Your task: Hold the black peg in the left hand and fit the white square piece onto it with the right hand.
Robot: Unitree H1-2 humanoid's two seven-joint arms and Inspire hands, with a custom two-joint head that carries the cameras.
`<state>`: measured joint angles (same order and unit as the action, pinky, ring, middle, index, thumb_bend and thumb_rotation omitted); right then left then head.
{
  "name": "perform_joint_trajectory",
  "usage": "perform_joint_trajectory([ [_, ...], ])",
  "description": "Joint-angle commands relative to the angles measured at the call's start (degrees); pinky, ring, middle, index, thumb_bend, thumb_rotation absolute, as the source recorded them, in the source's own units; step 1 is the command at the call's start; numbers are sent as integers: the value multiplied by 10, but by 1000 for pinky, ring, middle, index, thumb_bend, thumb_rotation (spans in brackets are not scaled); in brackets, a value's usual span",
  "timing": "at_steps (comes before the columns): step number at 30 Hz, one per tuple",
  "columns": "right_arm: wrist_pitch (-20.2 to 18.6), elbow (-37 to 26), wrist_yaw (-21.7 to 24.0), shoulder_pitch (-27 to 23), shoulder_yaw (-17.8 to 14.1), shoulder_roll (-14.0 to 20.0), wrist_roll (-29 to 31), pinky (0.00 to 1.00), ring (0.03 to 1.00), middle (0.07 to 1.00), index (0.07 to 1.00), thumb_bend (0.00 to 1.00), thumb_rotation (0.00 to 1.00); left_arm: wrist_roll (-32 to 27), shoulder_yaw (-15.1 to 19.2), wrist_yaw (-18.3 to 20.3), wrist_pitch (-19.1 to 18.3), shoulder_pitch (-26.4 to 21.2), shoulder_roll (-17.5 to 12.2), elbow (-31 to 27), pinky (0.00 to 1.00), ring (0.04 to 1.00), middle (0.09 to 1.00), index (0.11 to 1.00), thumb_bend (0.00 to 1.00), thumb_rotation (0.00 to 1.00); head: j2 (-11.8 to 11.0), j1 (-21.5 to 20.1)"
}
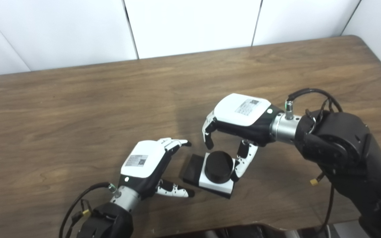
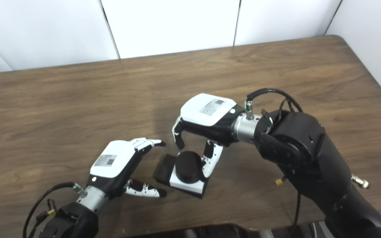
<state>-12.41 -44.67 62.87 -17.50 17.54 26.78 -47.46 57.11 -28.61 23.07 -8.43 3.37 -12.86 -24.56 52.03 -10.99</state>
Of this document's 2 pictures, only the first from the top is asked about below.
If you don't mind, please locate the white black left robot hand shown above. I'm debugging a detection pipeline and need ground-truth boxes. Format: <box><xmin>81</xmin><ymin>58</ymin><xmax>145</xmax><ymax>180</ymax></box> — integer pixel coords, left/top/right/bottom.
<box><xmin>110</xmin><ymin>138</ymin><xmax>195</xmax><ymax>202</ymax></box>

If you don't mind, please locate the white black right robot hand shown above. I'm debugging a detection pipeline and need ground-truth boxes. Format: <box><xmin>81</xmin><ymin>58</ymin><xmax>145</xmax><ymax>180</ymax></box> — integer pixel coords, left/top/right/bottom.
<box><xmin>202</xmin><ymin>93</ymin><xmax>283</xmax><ymax>182</ymax></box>

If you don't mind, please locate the black peg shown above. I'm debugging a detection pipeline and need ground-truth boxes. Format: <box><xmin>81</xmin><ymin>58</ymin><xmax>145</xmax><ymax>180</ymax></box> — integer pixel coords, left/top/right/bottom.
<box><xmin>182</xmin><ymin>151</ymin><xmax>235</xmax><ymax>199</ymax></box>

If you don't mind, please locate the white square piece with hole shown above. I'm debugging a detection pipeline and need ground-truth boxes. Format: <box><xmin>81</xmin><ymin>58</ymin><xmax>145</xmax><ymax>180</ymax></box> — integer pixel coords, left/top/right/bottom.
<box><xmin>199</xmin><ymin>152</ymin><xmax>234</xmax><ymax>195</ymax></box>

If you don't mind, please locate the black robot body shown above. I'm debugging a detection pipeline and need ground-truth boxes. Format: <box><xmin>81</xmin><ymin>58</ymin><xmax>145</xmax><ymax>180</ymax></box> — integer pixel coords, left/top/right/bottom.
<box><xmin>157</xmin><ymin>224</ymin><xmax>301</xmax><ymax>238</ymax></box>

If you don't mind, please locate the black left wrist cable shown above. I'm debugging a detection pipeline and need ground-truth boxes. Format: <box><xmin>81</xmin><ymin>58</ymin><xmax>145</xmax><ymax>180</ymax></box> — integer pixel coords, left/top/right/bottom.
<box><xmin>59</xmin><ymin>182</ymin><xmax>117</xmax><ymax>238</ymax></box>

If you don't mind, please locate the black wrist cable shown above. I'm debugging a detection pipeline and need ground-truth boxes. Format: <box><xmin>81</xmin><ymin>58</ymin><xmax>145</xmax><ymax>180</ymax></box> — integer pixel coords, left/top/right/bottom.
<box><xmin>59</xmin><ymin>182</ymin><xmax>117</xmax><ymax>238</ymax></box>
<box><xmin>285</xmin><ymin>88</ymin><xmax>343</xmax><ymax>233</ymax></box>

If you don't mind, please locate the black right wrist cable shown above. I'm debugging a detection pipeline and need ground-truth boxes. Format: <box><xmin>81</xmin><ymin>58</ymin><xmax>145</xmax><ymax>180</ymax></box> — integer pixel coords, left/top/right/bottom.
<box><xmin>285</xmin><ymin>88</ymin><xmax>343</xmax><ymax>233</ymax></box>

